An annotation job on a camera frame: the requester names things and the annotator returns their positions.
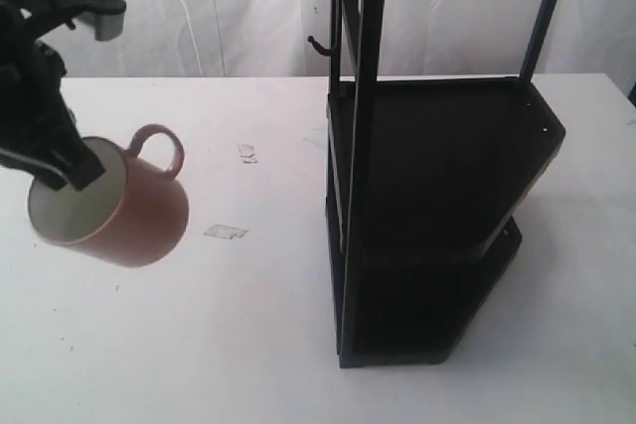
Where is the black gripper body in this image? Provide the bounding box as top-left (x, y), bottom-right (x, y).
top-left (1, 41), bottom-right (82, 171)

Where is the pink ceramic mug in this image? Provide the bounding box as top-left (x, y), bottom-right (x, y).
top-left (27, 124), bottom-right (189, 268)

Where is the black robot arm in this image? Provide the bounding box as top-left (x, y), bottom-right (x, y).
top-left (1, 3), bottom-right (104, 191)

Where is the clear tape patch on table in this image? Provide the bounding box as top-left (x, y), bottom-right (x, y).
top-left (204, 224), bottom-right (248, 240)

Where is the smudged tape mark on table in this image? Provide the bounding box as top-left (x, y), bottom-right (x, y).
top-left (238, 144), bottom-right (258, 164)

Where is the black hook on rack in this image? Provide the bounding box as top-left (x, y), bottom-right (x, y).
top-left (307, 36), bottom-right (337, 58)

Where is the black two-tier shelf rack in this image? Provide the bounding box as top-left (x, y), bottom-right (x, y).
top-left (320, 0), bottom-right (565, 368)

